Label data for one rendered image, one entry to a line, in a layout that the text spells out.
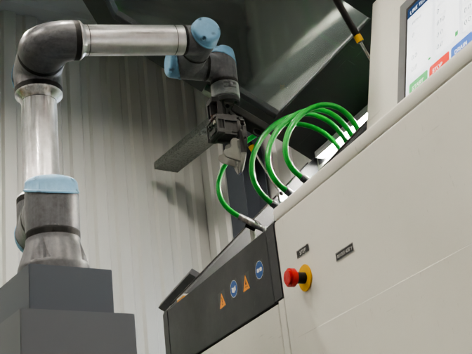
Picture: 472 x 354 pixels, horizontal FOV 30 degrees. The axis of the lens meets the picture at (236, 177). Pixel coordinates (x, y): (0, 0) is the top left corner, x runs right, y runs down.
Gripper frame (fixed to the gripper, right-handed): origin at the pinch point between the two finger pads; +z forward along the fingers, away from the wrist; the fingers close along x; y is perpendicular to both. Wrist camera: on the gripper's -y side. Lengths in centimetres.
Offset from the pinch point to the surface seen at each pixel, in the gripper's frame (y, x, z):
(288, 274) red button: 16, 45, 43
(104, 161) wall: -171, -682, -326
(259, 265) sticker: 11.7, 26.4, 34.8
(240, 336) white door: 11.7, 12.9, 46.5
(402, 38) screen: -19, 50, -11
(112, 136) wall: -182, -685, -359
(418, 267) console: 12, 80, 53
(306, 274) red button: 12, 46, 43
